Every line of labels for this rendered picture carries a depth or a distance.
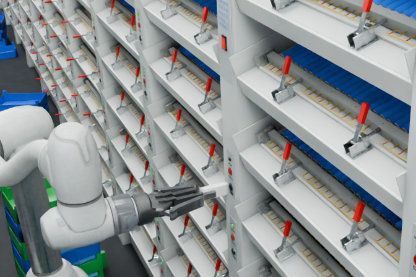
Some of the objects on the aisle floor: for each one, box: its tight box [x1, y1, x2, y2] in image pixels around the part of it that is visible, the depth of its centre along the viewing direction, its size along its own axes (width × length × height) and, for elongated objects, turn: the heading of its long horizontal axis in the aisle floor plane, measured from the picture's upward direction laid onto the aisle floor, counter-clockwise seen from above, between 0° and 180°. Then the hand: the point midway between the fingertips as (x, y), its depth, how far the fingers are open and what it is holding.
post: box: [215, 0, 277, 277], centre depth 180 cm, size 20×9×174 cm, turn 118°
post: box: [131, 0, 176, 277], centre depth 240 cm, size 20×9×174 cm, turn 118°
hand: (213, 191), depth 170 cm, fingers closed
